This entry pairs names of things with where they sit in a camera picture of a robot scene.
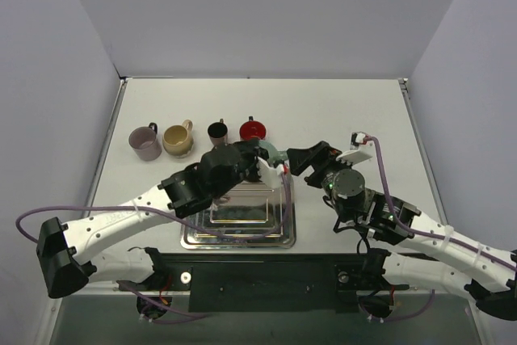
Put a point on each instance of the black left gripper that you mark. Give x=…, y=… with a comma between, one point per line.
x=250, y=160

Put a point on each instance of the teal glazed mug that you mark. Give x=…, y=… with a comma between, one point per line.
x=273, y=154

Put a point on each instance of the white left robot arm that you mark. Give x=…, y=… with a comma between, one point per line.
x=69, y=253

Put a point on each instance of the brown glazed mug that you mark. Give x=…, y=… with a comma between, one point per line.
x=218, y=133

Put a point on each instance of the shiny steel tray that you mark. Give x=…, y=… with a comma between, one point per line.
x=255, y=217

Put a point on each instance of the beige round mug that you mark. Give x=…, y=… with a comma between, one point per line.
x=178, y=140

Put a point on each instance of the red mug black handle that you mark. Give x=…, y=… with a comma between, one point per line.
x=252, y=129

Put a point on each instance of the pink faceted mug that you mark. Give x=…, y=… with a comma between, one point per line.
x=222, y=200

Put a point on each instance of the aluminium frame rail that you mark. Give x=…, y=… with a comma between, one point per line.
x=422, y=139

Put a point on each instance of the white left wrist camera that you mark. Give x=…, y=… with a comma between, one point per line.
x=272, y=176

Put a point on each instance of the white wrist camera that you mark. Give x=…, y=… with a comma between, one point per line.
x=272, y=176
x=355, y=151

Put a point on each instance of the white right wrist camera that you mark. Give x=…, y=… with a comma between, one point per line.
x=355, y=151

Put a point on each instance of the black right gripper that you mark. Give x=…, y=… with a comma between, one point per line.
x=321, y=166

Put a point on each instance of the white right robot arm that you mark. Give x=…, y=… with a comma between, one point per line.
x=492, y=272

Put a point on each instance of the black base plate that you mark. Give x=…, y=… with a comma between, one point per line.
x=230, y=283

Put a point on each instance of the lilac mug black handle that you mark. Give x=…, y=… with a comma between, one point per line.
x=144, y=141

